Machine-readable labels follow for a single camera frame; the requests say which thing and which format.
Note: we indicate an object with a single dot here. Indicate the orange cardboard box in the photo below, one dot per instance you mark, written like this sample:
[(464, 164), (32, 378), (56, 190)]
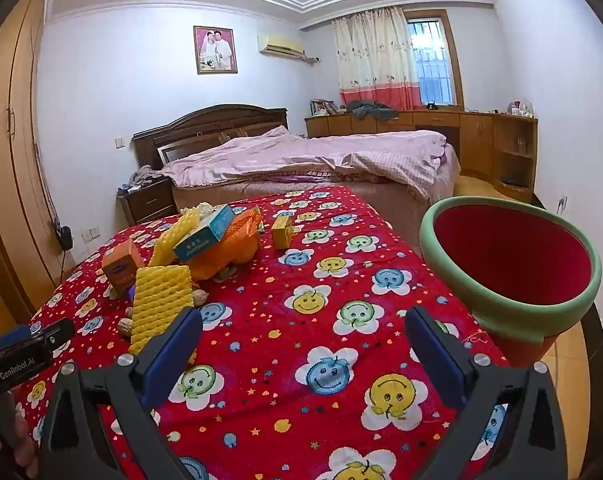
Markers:
[(121, 265)]

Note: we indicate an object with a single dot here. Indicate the dark wooden headboard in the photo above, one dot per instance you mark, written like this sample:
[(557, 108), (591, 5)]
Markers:
[(206, 125)]

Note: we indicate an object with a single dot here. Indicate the small yellow box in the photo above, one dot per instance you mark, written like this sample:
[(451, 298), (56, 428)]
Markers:
[(282, 232)]

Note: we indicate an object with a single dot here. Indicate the row of books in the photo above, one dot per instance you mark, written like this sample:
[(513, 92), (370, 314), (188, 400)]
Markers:
[(323, 107)]

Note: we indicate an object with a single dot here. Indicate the crumpled cream paper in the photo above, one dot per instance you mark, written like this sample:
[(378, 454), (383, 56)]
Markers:
[(199, 208)]

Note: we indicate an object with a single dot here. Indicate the wooden desk cabinet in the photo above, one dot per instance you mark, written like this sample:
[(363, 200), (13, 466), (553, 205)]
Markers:
[(481, 135)]

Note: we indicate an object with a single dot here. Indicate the red bin with green rim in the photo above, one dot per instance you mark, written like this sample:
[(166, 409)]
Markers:
[(511, 255)]

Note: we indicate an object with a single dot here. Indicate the orange plastic bag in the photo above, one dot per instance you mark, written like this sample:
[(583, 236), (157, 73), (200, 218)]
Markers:
[(236, 247)]

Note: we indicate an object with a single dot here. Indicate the wall air conditioner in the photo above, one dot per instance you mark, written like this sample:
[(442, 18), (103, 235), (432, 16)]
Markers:
[(281, 46)]

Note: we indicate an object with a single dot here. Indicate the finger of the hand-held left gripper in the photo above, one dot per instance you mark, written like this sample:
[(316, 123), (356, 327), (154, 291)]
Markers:
[(16, 334), (58, 335)]

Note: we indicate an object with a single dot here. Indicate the framed wedding photo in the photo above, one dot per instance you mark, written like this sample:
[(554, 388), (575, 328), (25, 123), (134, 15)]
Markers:
[(215, 50)]

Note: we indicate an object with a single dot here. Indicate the black device on shelf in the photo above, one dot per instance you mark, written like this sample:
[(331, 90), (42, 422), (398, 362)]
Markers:
[(512, 180)]

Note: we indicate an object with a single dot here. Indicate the wooden wardrobe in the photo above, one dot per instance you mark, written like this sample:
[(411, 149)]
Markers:
[(16, 160)]

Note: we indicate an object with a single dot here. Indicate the small items on cabinet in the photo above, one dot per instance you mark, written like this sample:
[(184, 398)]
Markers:
[(521, 109)]

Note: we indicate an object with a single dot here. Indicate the yellow foam fruit net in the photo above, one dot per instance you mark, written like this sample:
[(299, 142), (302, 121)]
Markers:
[(161, 300), (179, 235)]

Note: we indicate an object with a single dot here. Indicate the bed with brown base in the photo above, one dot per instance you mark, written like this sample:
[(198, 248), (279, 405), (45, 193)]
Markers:
[(381, 195)]

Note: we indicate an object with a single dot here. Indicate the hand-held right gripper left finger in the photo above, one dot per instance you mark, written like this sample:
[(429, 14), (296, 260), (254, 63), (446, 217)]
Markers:
[(174, 355)]

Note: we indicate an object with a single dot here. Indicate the cream and pink curtain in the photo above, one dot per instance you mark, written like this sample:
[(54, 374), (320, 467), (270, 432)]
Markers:
[(374, 60)]

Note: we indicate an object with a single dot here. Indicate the blue cardboard box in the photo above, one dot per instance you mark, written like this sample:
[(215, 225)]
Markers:
[(204, 235)]

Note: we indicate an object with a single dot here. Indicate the window with bars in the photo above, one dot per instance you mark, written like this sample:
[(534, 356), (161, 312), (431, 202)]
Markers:
[(431, 60)]

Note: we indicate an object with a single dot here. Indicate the person's left hand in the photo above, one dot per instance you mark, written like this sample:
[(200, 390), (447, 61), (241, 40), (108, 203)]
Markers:
[(26, 445)]

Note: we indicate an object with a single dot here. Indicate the black telephone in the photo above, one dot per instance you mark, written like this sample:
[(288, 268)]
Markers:
[(432, 106)]

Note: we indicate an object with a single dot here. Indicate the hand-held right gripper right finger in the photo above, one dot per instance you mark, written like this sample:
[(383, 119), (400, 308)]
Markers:
[(434, 355)]

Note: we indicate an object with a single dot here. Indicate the white wall socket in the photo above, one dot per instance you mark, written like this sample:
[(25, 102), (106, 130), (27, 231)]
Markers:
[(91, 233), (562, 204)]

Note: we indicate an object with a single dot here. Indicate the cup on shelf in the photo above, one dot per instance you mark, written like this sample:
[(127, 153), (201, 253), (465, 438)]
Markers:
[(521, 141)]

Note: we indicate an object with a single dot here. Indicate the crumpled cloth on nightstand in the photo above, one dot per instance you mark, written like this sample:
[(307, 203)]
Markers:
[(144, 176)]

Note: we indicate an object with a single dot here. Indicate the pink quilt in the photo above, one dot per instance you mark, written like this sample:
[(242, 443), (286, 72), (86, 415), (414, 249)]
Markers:
[(321, 155)]

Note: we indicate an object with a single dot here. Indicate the red flower-print blanket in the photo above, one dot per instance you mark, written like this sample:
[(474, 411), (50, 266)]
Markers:
[(291, 340)]

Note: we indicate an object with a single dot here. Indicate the dark wooden nightstand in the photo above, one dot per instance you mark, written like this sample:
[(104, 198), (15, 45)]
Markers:
[(149, 202)]

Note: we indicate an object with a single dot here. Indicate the grey clothes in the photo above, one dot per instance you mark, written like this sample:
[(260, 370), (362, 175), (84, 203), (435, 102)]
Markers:
[(374, 110)]

